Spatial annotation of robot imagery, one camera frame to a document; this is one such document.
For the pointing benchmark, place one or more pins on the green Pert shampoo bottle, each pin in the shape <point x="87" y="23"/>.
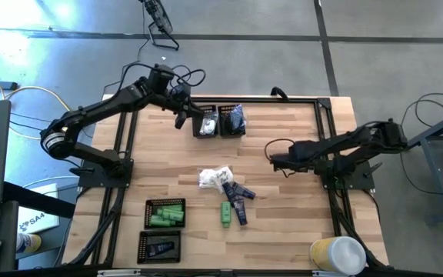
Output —
<point x="225" y="214"/>
<point x="175" y="216"/>
<point x="160" y="222"/>
<point x="171" y="209"/>

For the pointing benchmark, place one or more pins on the dark blue toiletry tube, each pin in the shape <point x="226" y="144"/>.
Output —
<point x="240" y="211"/>
<point x="244" y="191"/>

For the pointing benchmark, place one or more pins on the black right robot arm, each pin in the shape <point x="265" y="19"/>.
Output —
<point x="352" y="140"/>

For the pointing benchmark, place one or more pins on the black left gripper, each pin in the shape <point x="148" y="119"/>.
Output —
<point x="188" y="107"/>

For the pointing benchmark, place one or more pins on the white cardboard box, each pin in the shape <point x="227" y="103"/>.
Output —
<point x="37" y="221"/>

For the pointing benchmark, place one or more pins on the grey metal table frame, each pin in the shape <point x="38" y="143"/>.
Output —
<point x="437" y="154"/>

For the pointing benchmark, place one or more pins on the black aluminium table frame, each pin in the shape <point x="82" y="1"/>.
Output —
<point x="283" y="101"/>

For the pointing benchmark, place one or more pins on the black rectangular package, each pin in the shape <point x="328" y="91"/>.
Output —
<point x="160" y="248"/>

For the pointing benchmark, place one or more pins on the black desk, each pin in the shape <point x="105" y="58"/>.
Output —
<point x="40" y="200"/>

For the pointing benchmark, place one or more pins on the yellow container with white lid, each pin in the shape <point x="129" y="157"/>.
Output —
<point x="338" y="254"/>

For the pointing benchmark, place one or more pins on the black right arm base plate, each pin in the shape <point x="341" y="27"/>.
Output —
<point x="354" y="176"/>

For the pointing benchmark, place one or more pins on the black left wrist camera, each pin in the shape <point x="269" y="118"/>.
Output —
<point x="183" y="92"/>

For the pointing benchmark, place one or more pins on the black item in clear bag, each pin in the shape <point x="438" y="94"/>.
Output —
<point x="229" y="191"/>

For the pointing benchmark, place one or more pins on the black plastic slotted basket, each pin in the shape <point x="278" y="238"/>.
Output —
<point x="221" y="132"/>
<point x="194" y="115"/>
<point x="147" y="207"/>
<point x="141" y="246"/>

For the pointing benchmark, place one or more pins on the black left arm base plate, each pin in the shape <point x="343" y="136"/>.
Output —
<point x="102" y="176"/>

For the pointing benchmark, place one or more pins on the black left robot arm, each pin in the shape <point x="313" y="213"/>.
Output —
<point x="98" y="109"/>

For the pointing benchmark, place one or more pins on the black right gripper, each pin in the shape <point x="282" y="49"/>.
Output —
<point x="302" y="154"/>

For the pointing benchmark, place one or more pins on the yellow and white can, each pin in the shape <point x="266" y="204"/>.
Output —
<point x="29" y="242"/>

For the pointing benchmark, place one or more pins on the black floor fan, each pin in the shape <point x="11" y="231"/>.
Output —
<point x="160" y="19"/>

